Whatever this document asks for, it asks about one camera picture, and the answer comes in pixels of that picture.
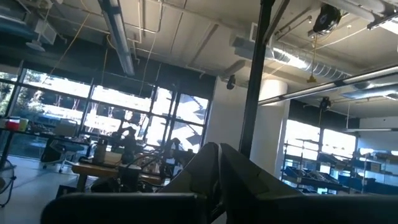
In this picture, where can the blue storage shelf rack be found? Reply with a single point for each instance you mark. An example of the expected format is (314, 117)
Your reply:
(311, 180)

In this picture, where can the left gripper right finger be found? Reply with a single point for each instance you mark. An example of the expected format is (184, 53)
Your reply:
(248, 186)

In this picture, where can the ceiling air unit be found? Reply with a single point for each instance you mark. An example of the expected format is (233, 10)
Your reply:
(18, 28)

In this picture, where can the wooden work table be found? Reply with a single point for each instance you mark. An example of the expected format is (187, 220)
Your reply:
(93, 169)

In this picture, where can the bright window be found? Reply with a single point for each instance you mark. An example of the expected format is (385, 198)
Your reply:
(323, 140)

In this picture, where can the silver ventilation duct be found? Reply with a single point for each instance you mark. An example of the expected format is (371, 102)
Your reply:
(304, 62)

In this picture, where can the white round column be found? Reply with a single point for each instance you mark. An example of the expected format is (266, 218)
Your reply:
(270, 124)

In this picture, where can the green cup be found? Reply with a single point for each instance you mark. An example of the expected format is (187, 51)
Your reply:
(23, 125)

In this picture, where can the ceiling tube lamp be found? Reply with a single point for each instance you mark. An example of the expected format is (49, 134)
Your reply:
(118, 37)

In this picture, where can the black floor fan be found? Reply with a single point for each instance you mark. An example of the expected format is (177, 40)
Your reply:
(13, 183)

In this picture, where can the yellow hanging plug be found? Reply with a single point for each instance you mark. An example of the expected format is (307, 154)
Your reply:
(311, 79)

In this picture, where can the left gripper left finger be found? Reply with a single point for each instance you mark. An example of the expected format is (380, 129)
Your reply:
(199, 174)

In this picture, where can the large window wall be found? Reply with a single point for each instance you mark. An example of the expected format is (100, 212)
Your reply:
(118, 99)

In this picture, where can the grey office chair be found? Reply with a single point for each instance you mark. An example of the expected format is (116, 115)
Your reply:
(63, 130)

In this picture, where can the ceiling light panel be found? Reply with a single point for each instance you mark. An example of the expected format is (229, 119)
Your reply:
(385, 23)

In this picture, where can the grey bottle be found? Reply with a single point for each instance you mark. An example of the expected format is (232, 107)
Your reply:
(100, 152)

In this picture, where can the red container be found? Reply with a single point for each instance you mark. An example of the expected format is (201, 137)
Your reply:
(13, 125)

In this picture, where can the black background robot arm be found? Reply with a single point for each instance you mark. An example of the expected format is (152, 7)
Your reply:
(129, 144)

